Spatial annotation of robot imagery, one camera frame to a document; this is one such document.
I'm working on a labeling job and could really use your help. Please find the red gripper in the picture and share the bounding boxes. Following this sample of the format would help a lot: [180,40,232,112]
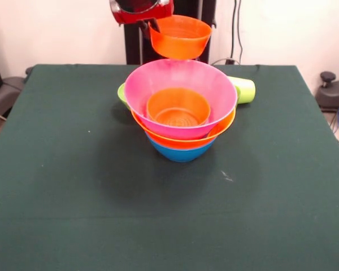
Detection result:
[109,0,175,33]

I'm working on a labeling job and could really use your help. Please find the red-orange bowl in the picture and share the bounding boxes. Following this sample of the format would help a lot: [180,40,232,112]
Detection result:
[146,87,212,128]
[148,15,213,60]

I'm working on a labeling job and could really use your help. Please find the large pink bowl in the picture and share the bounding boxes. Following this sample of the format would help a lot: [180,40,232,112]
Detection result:
[123,58,238,140]

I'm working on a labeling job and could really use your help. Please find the lime yellow cup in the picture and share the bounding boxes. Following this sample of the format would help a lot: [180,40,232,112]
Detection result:
[227,76,257,104]

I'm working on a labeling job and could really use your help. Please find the large orange bowl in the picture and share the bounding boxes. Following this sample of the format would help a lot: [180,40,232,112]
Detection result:
[131,108,237,150]

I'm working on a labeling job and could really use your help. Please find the medium blue bowl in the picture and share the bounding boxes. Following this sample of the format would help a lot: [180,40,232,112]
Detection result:
[145,132,217,163]

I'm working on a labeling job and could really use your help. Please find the small green bowl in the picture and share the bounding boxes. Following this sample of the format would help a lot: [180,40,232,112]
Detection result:
[117,83,131,110]

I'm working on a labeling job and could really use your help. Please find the dark green tablecloth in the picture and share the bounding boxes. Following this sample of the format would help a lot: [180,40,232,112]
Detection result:
[0,63,339,271]

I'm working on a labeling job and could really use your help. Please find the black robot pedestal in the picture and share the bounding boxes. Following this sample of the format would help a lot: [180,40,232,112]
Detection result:
[119,0,217,65]

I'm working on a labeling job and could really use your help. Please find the black wall cable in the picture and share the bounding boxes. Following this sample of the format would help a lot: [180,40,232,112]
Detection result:
[211,0,244,65]

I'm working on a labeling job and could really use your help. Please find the grey pedestal foot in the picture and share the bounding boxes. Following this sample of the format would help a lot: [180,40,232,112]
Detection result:
[315,71,339,113]
[0,76,28,119]

